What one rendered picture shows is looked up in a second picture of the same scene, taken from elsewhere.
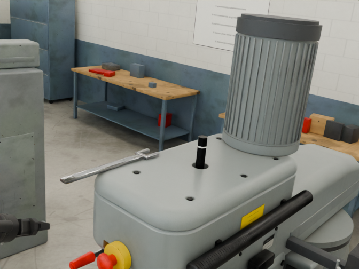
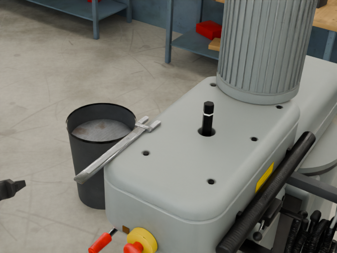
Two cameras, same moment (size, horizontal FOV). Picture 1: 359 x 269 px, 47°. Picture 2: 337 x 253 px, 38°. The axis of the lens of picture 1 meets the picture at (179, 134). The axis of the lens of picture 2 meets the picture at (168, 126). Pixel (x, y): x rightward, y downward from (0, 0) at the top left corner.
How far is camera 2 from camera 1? 0.27 m
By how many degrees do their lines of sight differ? 17
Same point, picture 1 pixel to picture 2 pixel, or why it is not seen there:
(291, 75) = (295, 21)
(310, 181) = (306, 110)
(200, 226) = (225, 209)
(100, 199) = (116, 189)
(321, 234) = (315, 156)
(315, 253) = (317, 187)
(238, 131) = (237, 81)
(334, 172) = (326, 92)
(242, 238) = (261, 205)
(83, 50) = not seen: outside the picture
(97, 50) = not seen: outside the picture
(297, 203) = (302, 149)
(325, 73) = not seen: outside the picture
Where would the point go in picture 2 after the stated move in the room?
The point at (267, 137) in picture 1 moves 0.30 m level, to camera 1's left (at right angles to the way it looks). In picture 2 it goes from (270, 87) to (135, 90)
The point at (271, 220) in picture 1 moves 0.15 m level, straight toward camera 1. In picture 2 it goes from (283, 177) to (287, 228)
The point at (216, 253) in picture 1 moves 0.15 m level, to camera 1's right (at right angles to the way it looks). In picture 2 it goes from (241, 228) to (318, 224)
